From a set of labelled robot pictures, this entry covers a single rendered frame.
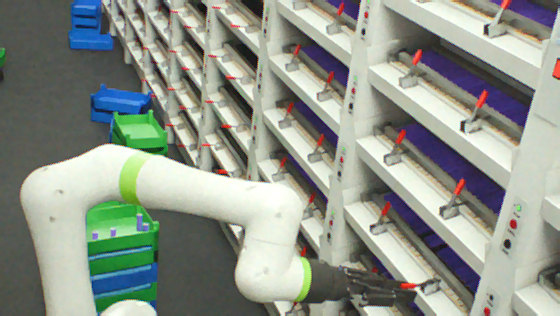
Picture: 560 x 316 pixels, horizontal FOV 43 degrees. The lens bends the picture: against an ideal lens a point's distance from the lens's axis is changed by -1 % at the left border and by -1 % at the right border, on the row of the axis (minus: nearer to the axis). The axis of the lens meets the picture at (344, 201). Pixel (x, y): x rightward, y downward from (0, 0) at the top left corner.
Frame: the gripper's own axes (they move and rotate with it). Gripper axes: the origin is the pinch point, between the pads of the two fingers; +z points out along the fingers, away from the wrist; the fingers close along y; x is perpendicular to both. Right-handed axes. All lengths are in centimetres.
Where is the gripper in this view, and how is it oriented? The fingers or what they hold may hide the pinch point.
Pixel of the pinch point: (399, 291)
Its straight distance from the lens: 160.5
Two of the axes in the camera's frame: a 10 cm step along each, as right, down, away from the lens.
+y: 4.1, 4.7, -7.8
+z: 8.3, 1.6, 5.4
